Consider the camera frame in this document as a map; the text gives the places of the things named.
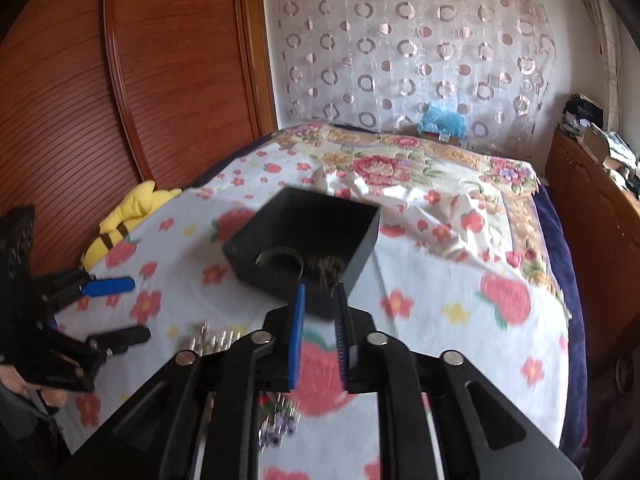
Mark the floral blanket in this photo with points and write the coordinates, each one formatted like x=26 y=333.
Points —
x=390 y=160

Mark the wooden slatted wardrobe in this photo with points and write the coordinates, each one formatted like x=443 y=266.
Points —
x=175 y=85

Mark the wooden cabinet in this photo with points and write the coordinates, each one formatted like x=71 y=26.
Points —
x=590 y=220

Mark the black jewelry box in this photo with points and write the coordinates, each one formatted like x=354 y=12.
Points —
x=310 y=220

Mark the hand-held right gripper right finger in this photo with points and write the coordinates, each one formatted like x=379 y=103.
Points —
x=342 y=345

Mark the tangle of beaded jewelry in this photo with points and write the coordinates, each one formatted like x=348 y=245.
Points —
x=325 y=266

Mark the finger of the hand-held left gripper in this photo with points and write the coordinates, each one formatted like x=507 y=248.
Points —
x=122 y=336
x=107 y=287

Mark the strawberry print bed sheet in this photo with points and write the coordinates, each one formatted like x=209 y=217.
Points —
x=430 y=285

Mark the pile of boxes and papers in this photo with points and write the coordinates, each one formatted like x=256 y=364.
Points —
x=600 y=135

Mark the person's left hand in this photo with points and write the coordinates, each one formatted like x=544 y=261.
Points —
x=17 y=382

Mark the circle pattern sheer curtain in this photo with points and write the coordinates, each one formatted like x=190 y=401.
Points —
x=400 y=60

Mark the pale green jade bangle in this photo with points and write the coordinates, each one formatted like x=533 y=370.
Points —
x=280 y=251

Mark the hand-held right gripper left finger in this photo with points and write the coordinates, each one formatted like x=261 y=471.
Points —
x=298 y=345

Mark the navy blue blanket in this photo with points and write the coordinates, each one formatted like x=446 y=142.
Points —
x=575 y=360

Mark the purple beaded jewelry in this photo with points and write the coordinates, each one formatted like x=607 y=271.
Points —
x=277 y=420

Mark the yellow plush toy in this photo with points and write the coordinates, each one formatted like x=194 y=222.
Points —
x=130 y=210

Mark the blue fluffy bag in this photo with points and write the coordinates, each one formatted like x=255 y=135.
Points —
x=442 y=120

